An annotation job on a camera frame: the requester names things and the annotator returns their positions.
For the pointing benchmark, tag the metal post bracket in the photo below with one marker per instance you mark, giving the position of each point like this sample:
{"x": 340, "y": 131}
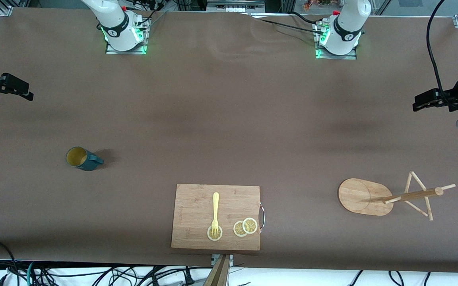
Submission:
{"x": 231, "y": 260}

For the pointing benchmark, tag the yellow plastic fork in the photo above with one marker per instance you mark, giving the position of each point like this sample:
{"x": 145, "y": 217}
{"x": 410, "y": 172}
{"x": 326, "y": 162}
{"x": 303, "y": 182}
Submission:
{"x": 215, "y": 206}

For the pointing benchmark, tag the white power strip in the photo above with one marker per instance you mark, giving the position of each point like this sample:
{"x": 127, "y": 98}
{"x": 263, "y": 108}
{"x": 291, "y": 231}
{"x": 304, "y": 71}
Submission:
{"x": 235, "y": 7}

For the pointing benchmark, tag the lemon slice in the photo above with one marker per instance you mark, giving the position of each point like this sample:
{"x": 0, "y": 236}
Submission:
{"x": 210, "y": 236}
{"x": 237, "y": 229}
{"x": 250, "y": 225}

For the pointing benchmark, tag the wooden post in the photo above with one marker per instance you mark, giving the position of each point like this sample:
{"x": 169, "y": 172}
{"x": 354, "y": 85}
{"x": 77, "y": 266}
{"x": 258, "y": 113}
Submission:
{"x": 218, "y": 274}

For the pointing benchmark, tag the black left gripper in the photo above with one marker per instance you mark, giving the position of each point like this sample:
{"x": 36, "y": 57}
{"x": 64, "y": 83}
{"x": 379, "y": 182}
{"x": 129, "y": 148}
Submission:
{"x": 455, "y": 96}

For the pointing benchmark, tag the wooden mug rack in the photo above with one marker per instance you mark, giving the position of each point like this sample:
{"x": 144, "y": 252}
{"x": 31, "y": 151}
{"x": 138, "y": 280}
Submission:
{"x": 356, "y": 196}

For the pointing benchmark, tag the bamboo cutting board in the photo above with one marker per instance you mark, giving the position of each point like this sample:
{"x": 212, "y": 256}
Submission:
{"x": 193, "y": 210}

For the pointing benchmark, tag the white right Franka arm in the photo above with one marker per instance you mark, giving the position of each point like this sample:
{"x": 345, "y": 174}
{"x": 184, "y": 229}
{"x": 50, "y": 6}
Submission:
{"x": 113, "y": 20}

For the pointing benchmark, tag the teal mug yellow inside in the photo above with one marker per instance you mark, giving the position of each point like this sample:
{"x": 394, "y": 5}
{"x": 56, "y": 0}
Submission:
{"x": 86, "y": 161}

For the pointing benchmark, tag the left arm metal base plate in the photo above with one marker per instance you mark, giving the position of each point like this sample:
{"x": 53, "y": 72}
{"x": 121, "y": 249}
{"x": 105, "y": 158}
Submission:
{"x": 352, "y": 56}

